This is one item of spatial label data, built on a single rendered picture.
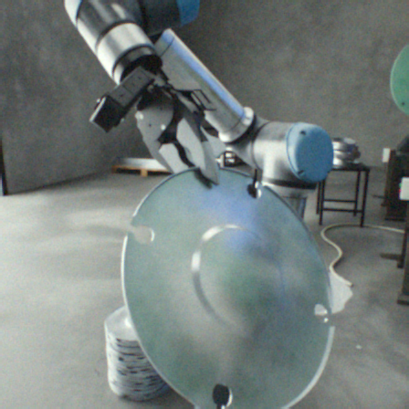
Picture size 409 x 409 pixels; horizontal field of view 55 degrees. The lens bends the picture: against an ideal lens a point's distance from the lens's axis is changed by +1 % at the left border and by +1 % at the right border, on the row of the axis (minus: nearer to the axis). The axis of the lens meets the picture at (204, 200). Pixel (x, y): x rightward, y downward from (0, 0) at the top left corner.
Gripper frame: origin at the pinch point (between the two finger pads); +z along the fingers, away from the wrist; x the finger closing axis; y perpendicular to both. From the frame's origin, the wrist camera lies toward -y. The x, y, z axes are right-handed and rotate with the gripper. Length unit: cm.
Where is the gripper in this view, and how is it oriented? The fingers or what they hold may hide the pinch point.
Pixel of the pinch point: (205, 180)
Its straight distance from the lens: 48.7
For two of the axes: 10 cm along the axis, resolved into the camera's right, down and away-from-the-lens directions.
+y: 6.2, -2.0, 7.6
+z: 5.5, 8.0, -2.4
